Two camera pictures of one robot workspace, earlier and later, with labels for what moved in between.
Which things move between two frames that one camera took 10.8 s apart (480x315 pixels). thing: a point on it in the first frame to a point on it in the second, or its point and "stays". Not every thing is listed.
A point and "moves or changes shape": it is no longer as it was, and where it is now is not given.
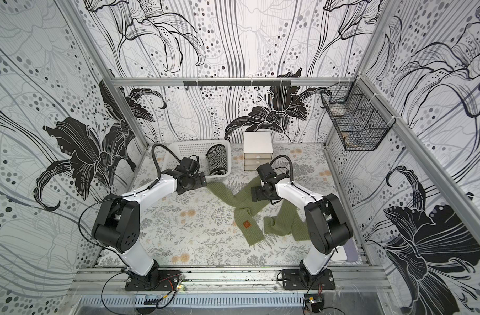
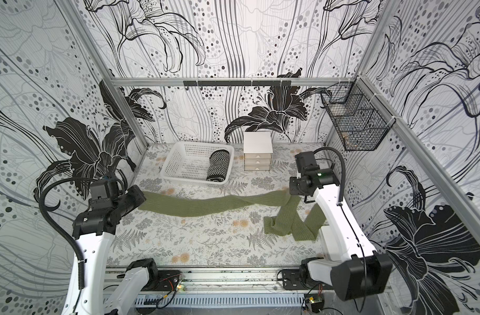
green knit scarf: [291, 225] moves or changes shape
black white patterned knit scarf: [217, 158] moves or changes shape
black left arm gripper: [197, 183] to [138, 195]
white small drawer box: [258, 149] stays
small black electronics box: [315, 302] stays
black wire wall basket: [360, 117] stays
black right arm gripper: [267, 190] to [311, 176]
